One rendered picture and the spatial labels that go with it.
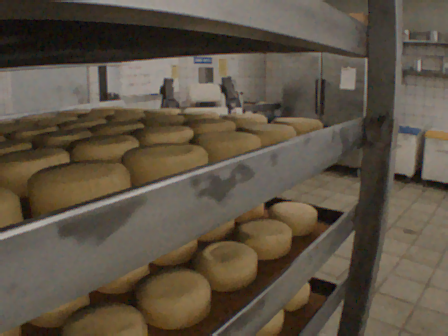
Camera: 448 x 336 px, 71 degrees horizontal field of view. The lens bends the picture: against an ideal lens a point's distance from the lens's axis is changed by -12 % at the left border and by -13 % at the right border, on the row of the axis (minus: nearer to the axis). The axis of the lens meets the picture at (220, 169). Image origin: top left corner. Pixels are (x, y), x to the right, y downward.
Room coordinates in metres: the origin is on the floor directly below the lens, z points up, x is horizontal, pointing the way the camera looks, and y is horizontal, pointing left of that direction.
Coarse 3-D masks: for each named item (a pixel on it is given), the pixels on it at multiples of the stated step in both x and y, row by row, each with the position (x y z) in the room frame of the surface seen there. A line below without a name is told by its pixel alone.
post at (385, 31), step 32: (384, 0) 0.32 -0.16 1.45; (384, 32) 0.32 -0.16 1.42; (384, 64) 0.32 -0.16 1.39; (384, 96) 0.32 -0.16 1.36; (384, 128) 0.32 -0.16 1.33; (384, 160) 0.32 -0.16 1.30; (384, 192) 0.32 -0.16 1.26; (384, 224) 0.33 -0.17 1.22; (352, 256) 0.33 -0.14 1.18; (352, 288) 0.33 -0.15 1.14; (352, 320) 0.32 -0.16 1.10
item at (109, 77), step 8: (104, 72) 0.60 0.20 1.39; (112, 72) 0.60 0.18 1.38; (104, 80) 0.60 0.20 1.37; (112, 80) 0.60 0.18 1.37; (120, 80) 0.61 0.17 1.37; (104, 88) 0.60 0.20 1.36; (112, 88) 0.60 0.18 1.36; (120, 88) 0.61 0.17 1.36; (104, 96) 0.60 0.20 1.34; (112, 96) 0.60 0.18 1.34; (120, 96) 0.61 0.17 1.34
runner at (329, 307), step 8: (336, 280) 0.37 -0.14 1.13; (344, 280) 0.33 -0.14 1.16; (336, 288) 0.31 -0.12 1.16; (344, 288) 0.33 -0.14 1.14; (336, 296) 0.31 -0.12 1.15; (328, 304) 0.29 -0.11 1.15; (336, 304) 0.31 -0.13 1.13; (320, 312) 0.27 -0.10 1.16; (328, 312) 0.29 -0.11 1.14; (312, 320) 0.26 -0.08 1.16; (320, 320) 0.28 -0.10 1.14; (312, 328) 0.26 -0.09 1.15; (320, 328) 0.28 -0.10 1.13
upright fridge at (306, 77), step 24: (288, 72) 5.41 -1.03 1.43; (312, 72) 5.11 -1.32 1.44; (336, 72) 4.84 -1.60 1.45; (360, 72) 4.59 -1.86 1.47; (288, 96) 5.40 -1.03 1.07; (312, 96) 5.11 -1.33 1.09; (336, 96) 4.84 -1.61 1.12; (360, 96) 4.58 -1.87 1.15; (336, 120) 4.83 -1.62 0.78; (360, 168) 4.53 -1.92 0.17
